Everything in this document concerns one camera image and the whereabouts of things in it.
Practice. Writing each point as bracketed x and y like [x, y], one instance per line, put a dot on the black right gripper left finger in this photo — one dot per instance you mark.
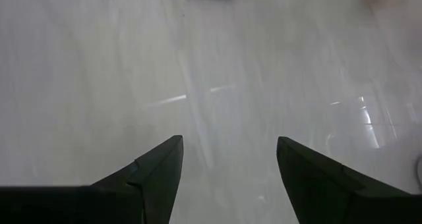
[158, 178]

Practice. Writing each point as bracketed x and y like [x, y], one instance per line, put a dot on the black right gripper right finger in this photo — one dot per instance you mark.
[316, 184]

